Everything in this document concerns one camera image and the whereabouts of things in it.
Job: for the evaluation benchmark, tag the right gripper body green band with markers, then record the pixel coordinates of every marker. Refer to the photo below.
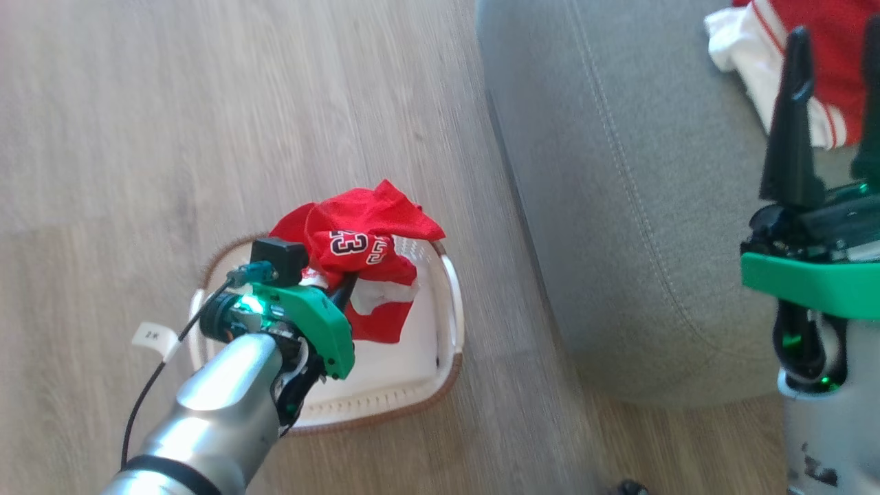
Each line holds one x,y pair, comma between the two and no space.
811,275

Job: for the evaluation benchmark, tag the white brown-rimmed laundry basket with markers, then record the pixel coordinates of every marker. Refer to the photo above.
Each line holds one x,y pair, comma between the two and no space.
405,371

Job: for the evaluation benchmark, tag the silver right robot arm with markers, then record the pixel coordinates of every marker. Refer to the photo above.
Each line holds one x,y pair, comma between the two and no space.
832,426

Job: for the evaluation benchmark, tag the grey fabric sofa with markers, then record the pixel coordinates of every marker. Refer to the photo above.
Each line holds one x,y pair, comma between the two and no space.
653,206

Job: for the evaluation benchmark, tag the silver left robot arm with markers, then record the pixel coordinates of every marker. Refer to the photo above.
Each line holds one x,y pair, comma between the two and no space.
213,412

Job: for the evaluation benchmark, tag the red jersey number 23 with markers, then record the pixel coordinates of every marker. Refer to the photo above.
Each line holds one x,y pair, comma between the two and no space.
357,240

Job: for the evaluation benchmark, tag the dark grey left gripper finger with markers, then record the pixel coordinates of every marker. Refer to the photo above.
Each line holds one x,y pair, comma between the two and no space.
342,294

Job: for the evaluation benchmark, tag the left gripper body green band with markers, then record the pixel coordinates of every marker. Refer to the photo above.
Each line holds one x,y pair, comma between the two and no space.
316,320

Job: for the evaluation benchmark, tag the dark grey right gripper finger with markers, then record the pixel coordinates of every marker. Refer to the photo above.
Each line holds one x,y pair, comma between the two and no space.
870,103
790,124

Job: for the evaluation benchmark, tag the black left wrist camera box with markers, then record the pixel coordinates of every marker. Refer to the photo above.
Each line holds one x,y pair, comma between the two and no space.
280,260

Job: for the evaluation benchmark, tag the red white trimmed garment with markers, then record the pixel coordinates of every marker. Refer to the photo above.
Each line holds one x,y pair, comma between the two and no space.
832,55

